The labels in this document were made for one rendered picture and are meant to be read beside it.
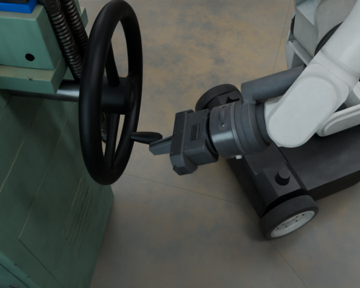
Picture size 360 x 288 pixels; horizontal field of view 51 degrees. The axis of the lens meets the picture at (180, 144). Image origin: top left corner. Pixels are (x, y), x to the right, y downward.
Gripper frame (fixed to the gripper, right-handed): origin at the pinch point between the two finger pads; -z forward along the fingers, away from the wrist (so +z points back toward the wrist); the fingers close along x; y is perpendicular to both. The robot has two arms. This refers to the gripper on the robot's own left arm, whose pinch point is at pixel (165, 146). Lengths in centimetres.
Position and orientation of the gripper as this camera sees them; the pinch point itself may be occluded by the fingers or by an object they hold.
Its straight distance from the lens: 67.8
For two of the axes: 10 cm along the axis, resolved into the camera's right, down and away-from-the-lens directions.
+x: 1.1, -8.3, 5.5
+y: -5.0, -5.2, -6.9
